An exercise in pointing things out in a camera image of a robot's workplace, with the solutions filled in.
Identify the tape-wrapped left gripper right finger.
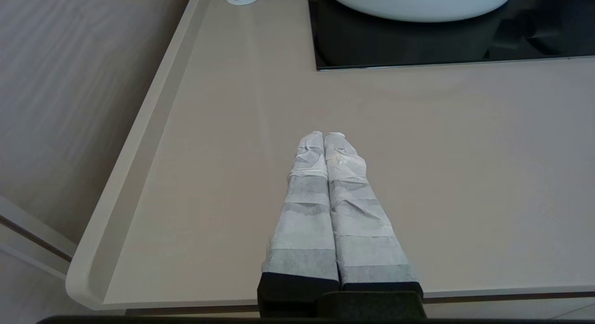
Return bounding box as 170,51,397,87
324,132,424,296

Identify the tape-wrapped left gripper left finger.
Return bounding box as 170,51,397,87
258,131,342,315

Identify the white pot with steel interior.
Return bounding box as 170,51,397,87
324,0,517,23

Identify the wide black glass cooktop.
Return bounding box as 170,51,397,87
307,0,595,72

